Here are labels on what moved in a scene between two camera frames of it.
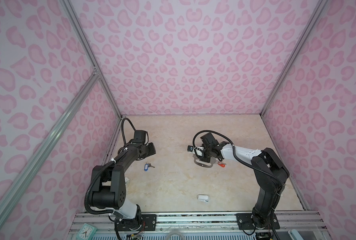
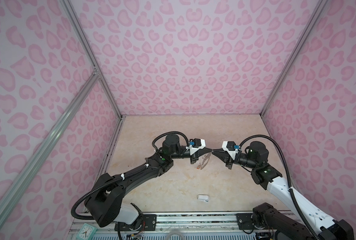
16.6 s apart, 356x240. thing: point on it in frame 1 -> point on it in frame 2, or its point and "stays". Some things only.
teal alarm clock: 86,232 stays
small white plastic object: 203,197 stays
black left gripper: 152,149 -> 204,151
